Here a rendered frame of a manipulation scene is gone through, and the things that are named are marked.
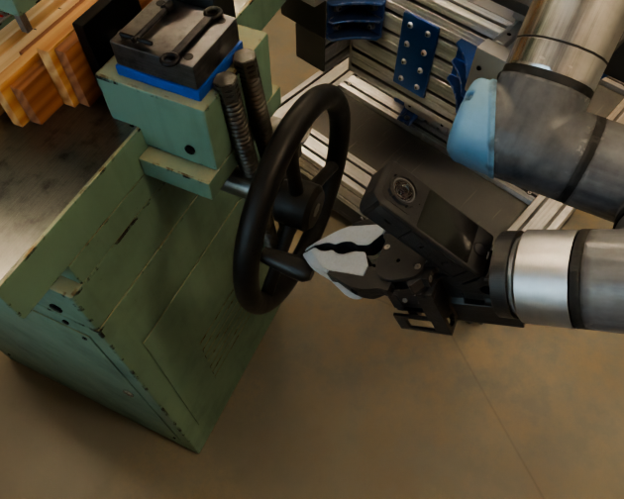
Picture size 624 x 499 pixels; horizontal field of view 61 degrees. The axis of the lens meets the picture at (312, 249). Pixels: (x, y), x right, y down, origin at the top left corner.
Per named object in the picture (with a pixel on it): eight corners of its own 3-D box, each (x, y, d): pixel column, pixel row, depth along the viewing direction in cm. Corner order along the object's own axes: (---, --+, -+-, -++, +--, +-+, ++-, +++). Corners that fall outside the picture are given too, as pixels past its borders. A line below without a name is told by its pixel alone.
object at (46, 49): (74, 108, 61) (47, 51, 55) (63, 104, 62) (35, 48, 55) (170, 12, 71) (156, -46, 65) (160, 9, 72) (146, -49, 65)
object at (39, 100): (42, 126, 60) (21, 90, 56) (30, 121, 60) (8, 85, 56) (163, 6, 72) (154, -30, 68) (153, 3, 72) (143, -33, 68)
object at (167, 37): (200, 102, 53) (189, 55, 48) (110, 71, 56) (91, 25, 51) (261, 29, 60) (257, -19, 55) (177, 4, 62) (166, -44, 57)
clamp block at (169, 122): (216, 174, 60) (202, 114, 52) (116, 138, 63) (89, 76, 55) (275, 92, 67) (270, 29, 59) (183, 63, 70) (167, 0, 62)
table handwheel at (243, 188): (378, 63, 67) (336, 246, 84) (239, 23, 72) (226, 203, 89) (279, 143, 45) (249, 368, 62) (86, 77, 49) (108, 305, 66)
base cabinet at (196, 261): (199, 457, 126) (98, 338, 66) (8, 360, 139) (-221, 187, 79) (283, 303, 148) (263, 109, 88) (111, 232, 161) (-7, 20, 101)
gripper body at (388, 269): (393, 330, 51) (522, 349, 44) (358, 275, 46) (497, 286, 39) (418, 267, 55) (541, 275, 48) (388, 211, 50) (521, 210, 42)
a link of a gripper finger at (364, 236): (325, 281, 58) (400, 287, 52) (299, 246, 54) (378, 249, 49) (336, 258, 59) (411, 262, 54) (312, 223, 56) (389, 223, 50)
